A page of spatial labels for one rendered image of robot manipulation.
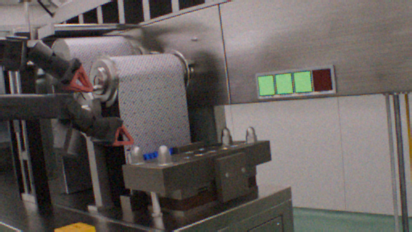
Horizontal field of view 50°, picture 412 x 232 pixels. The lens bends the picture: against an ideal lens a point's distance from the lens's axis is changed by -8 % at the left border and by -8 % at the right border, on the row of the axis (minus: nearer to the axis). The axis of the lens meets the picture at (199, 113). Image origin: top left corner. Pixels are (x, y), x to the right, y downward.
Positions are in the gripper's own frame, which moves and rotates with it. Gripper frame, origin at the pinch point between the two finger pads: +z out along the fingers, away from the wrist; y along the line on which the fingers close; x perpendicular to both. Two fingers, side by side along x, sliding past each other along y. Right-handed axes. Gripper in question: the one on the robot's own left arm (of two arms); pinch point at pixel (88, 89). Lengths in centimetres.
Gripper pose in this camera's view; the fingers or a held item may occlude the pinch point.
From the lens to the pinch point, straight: 127.5
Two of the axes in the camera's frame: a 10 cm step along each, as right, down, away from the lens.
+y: 6.7, -1.0, -7.3
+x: 3.2, -8.5, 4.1
